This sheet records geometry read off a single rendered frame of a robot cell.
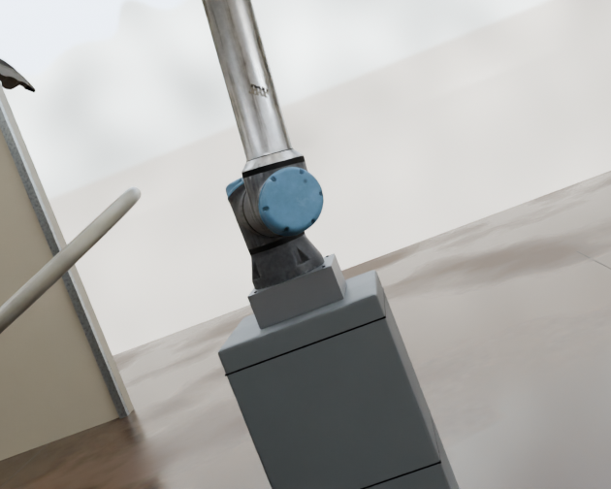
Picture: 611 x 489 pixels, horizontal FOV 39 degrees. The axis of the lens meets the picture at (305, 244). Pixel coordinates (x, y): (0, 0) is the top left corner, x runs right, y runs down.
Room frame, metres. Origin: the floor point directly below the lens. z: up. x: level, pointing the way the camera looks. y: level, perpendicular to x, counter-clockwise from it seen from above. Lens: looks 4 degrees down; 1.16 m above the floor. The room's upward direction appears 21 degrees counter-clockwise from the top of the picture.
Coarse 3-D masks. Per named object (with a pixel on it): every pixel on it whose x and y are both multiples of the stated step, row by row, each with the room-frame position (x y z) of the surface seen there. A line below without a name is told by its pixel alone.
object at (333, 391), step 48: (240, 336) 2.10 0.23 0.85; (288, 336) 1.99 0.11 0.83; (336, 336) 1.97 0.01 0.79; (384, 336) 1.96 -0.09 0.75; (240, 384) 2.00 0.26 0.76; (288, 384) 1.99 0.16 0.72; (336, 384) 1.98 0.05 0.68; (384, 384) 1.97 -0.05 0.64; (288, 432) 2.00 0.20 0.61; (336, 432) 1.98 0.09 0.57; (384, 432) 1.97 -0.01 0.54; (432, 432) 2.06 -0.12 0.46; (288, 480) 2.00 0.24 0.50; (336, 480) 1.99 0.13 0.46; (384, 480) 1.98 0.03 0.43; (432, 480) 1.96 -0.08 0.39
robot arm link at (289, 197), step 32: (224, 0) 1.96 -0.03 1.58; (224, 32) 1.97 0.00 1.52; (256, 32) 1.99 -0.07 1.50; (224, 64) 1.98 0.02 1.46; (256, 64) 1.97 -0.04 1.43; (256, 96) 1.96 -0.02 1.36; (256, 128) 1.96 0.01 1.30; (256, 160) 1.96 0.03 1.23; (288, 160) 1.95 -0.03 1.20; (256, 192) 1.96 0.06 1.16; (288, 192) 1.92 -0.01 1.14; (320, 192) 1.96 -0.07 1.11; (256, 224) 2.02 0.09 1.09; (288, 224) 1.92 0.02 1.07
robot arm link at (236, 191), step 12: (240, 180) 2.11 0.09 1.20; (228, 192) 2.14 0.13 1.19; (240, 192) 2.11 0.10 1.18; (240, 204) 2.10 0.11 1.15; (240, 216) 2.12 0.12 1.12; (240, 228) 2.16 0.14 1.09; (252, 228) 2.07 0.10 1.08; (252, 240) 2.13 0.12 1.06; (264, 240) 2.11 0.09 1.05; (276, 240) 2.11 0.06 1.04
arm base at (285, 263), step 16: (288, 240) 2.11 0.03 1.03; (304, 240) 2.14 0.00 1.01; (256, 256) 2.13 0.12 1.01; (272, 256) 2.11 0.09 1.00; (288, 256) 2.10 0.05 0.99; (304, 256) 2.11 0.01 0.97; (320, 256) 2.15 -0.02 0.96; (256, 272) 2.15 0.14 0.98; (272, 272) 2.10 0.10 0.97; (288, 272) 2.09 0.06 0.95; (304, 272) 2.09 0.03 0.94; (256, 288) 2.15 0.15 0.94
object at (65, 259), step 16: (128, 192) 1.66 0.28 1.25; (112, 208) 1.59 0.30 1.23; (128, 208) 1.62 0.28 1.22; (96, 224) 1.54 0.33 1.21; (112, 224) 1.57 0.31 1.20; (80, 240) 1.52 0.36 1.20; (96, 240) 1.53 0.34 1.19; (64, 256) 1.50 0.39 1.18; (80, 256) 1.51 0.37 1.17; (48, 272) 1.48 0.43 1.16; (64, 272) 1.50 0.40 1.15; (32, 288) 1.48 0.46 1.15; (16, 304) 1.47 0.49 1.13; (0, 320) 1.48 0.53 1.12
